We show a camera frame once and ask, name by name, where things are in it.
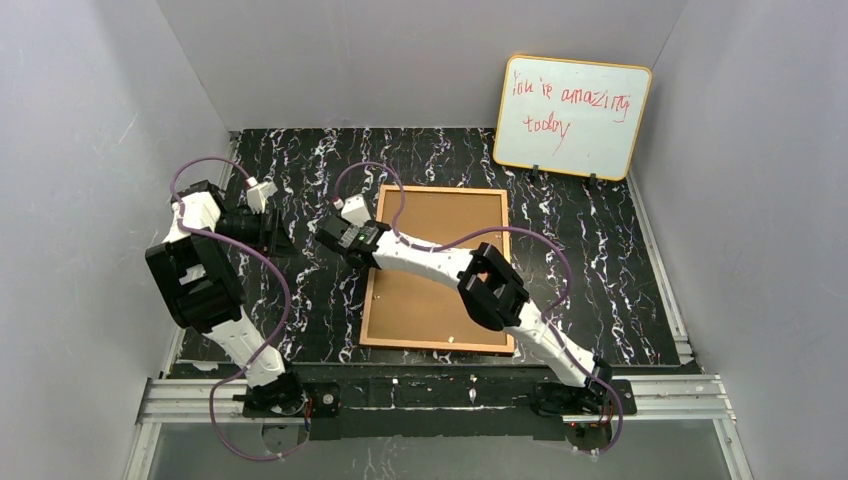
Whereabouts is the orange wooden picture frame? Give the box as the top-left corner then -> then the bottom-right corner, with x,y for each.
358,184 -> 517,356

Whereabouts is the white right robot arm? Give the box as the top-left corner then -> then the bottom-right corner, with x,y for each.
315,215 -> 612,390

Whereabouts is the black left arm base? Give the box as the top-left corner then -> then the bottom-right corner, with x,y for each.
232,383 -> 341,419

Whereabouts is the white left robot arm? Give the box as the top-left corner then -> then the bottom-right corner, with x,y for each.
145,179 -> 300,393

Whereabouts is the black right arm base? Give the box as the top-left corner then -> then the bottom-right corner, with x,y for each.
530,379 -> 638,422

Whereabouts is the yellow-framed whiteboard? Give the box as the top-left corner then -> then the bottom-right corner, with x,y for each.
492,55 -> 653,181

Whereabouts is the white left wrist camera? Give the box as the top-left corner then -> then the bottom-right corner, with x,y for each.
246,177 -> 278,214

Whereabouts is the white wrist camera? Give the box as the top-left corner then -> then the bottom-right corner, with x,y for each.
246,177 -> 278,214
335,194 -> 372,227

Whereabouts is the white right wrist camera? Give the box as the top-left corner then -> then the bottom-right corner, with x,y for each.
335,194 -> 372,227

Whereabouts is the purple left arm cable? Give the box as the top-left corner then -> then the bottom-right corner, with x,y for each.
169,156 -> 307,462

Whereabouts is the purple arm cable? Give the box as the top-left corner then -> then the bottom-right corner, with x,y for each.
332,161 -> 627,456
169,156 -> 307,462

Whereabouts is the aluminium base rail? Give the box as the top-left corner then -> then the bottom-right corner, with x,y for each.
124,367 -> 752,479

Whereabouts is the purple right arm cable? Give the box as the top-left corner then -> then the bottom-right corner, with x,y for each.
332,161 -> 627,456

